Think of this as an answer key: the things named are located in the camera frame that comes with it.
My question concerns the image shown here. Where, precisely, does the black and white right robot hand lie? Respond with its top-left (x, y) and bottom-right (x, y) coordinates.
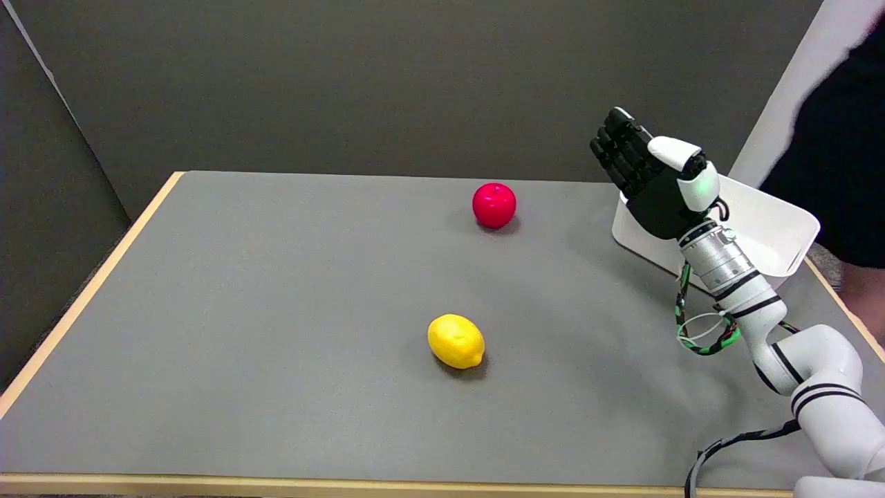
top-left (590, 107), bottom-right (725, 241)

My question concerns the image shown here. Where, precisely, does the yellow lemon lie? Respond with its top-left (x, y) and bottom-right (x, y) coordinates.
top-left (427, 314), bottom-right (486, 370)

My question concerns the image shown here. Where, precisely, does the white plastic bin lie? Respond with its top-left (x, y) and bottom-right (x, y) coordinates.
top-left (612, 174), bottom-right (821, 295)

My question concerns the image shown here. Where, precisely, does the red apple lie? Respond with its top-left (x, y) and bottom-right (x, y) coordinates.
top-left (472, 183), bottom-right (517, 230)

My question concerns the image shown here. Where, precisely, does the person in dark clothes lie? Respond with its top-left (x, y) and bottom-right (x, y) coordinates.
top-left (759, 10), bottom-right (885, 347)

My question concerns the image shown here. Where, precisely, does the green black braided cable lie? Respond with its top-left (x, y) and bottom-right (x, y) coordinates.
top-left (676, 261), bottom-right (801, 356)

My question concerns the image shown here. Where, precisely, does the black white braided cable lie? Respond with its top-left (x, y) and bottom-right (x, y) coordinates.
top-left (684, 420), bottom-right (803, 498)

